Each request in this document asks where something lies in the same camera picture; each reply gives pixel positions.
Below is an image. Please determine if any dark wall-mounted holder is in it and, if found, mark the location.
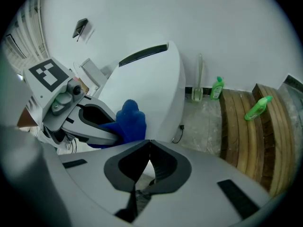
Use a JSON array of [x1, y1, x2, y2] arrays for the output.
[[71, 18, 89, 43]]

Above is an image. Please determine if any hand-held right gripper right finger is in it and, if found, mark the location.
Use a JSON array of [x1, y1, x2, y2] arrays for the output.
[[134, 140, 272, 227]]

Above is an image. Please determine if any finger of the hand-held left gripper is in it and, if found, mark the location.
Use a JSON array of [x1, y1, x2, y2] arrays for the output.
[[61, 114, 119, 146], [71, 95, 117, 123]]

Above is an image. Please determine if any black power cable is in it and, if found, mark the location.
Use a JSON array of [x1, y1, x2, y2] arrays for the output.
[[171, 124, 186, 144]]

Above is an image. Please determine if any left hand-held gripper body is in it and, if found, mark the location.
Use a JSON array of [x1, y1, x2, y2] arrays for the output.
[[23, 58, 86, 145]]

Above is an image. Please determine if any wooden slatted step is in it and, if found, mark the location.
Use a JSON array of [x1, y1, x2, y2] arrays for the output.
[[219, 83, 297, 198]]

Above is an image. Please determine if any green cleaner bottle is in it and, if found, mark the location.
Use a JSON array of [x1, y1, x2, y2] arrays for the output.
[[210, 76, 225, 101], [244, 95, 274, 122]]

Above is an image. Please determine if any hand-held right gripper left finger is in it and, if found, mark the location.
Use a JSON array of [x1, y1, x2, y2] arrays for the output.
[[59, 140, 152, 223]]

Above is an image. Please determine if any pale green toilet brush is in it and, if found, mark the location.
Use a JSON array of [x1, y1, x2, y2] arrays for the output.
[[191, 53, 205, 104]]

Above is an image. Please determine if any white toilet bowl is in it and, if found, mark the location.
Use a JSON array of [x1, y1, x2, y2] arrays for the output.
[[169, 53, 187, 144]]

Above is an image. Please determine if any white box fixture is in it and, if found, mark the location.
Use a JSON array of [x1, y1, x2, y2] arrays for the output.
[[73, 58, 107, 92]]

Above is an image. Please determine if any blue cloth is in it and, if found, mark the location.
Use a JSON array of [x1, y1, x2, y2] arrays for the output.
[[87, 99, 147, 149]]

